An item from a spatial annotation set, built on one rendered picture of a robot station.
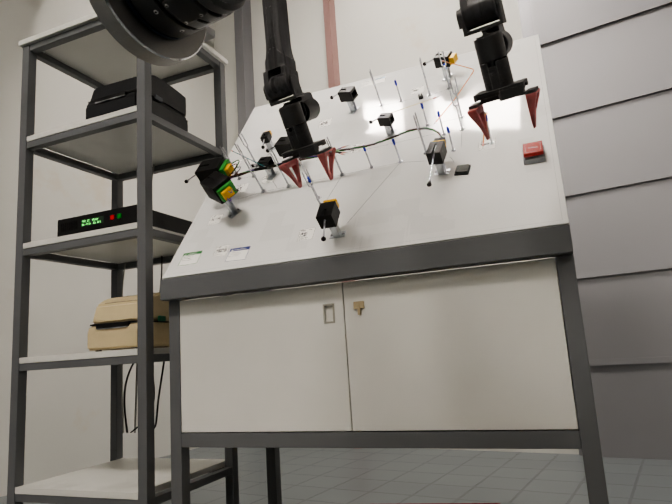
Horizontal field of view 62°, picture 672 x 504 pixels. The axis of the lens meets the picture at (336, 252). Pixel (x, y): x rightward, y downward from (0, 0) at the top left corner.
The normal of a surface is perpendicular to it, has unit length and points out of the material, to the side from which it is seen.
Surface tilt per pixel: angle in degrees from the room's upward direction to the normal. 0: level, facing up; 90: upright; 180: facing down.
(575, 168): 90
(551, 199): 53
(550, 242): 90
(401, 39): 90
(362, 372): 90
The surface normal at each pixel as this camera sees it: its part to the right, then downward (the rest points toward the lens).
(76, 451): 0.84, -0.15
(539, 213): -0.35, -0.70
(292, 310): -0.39, -0.14
